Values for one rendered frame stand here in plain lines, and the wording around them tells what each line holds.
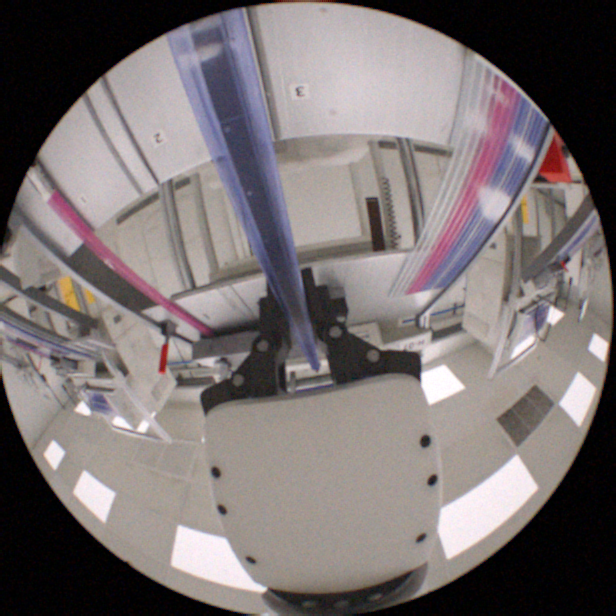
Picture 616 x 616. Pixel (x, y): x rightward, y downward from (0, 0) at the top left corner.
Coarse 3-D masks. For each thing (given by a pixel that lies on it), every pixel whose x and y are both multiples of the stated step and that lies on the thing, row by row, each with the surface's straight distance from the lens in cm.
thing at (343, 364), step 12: (336, 324) 10; (324, 336) 9; (336, 336) 9; (348, 336) 9; (336, 348) 9; (348, 348) 9; (336, 360) 9; (348, 360) 9; (336, 372) 9; (348, 372) 9; (360, 372) 9; (336, 384) 9
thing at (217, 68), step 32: (192, 32) 5; (224, 32) 5; (192, 64) 5; (224, 64) 5; (192, 96) 5; (224, 96) 5; (256, 96) 5; (224, 128) 5; (256, 128) 5; (224, 160) 5; (256, 160) 5; (256, 192) 5; (256, 224) 6; (288, 224) 6; (256, 256) 7; (288, 256) 7; (288, 288) 9; (288, 320) 12
